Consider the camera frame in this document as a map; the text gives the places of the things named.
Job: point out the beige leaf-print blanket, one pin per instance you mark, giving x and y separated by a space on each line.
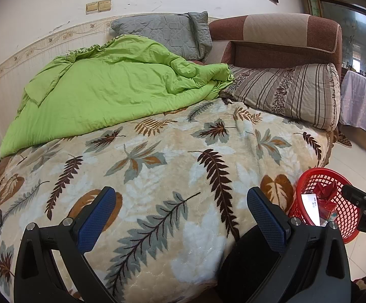
157 170

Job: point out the wooden glass-door cabinet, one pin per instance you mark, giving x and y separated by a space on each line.
344 15

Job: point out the grey quilted pillow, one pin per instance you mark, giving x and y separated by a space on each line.
164 28

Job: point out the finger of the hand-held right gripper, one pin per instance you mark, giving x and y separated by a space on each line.
356 195

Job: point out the striped brown pillow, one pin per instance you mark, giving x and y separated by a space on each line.
290 91

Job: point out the green quilt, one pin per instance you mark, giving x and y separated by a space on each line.
100 91

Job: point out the lilac floral tablecloth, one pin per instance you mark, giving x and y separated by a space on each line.
362 101

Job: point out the red plastic basket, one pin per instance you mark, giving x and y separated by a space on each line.
348 221

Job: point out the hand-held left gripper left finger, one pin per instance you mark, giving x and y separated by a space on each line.
96 221

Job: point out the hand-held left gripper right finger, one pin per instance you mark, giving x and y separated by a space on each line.
266 221

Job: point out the white medicine box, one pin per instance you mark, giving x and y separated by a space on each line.
309 206

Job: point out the brown patterned slipper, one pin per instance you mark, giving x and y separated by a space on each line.
344 139

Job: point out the brown upholstered headboard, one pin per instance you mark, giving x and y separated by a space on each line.
280 31

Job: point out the red foil wrapper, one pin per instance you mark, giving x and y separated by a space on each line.
323 191

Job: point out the beige wall switch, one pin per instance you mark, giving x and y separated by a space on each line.
104 5
92 7

